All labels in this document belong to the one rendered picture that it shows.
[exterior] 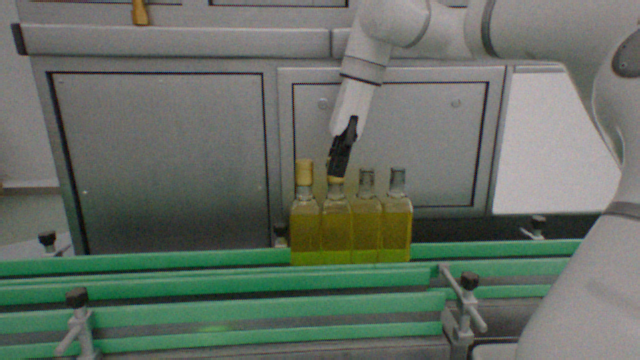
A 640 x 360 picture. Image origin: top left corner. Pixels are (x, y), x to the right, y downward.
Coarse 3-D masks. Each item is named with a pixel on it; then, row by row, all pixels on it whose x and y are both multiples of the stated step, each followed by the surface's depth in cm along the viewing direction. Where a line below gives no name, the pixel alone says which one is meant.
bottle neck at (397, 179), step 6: (396, 168) 72; (402, 168) 72; (390, 174) 71; (396, 174) 70; (402, 174) 70; (390, 180) 71; (396, 180) 71; (402, 180) 71; (390, 186) 72; (396, 186) 71; (402, 186) 71; (390, 192) 72; (396, 192) 71; (402, 192) 71
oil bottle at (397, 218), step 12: (384, 204) 71; (396, 204) 71; (408, 204) 71; (384, 216) 71; (396, 216) 71; (408, 216) 71; (384, 228) 72; (396, 228) 72; (408, 228) 72; (384, 240) 73; (396, 240) 73; (408, 240) 73; (384, 252) 73; (396, 252) 73; (408, 252) 74
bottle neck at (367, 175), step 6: (366, 168) 72; (360, 174) 71; (366, 174) 70; (372, 174) 70; (360, 180) 71; (366, 180) 70; (372, 180) 70; (360, 186) 71; (366, 186) 70; (372, 186) 71; (360, 192) 71; (366, 192) 71; (372, 192) 71
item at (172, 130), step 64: (64, 0) 74; (128, 0) 75; (192, 0) 74; (256, 0) 76; (320, 0) 77; (448, 0) 79; (64, 64) 76; (128, 64) 76; (192, 64) 77; (256, 64) 78; (320, 64) 79; (448, 64) 81; (512, 64) 82; (64, 128) 80; (128, 128) 81; (192, 128) 82; (256, 128) 83; (64, 192) 83; (128, 192) 85; (192, 192) 87; (256, 192) 88
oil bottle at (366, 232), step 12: (360, 204) 70; (372, 204) 70; (360, 216) 71; (372, 216) 71; (360, 228) 71; (372, 228) 72; (360, 240) 72; (372, 240) 72; (360, 252) 73; (372, 252) 73
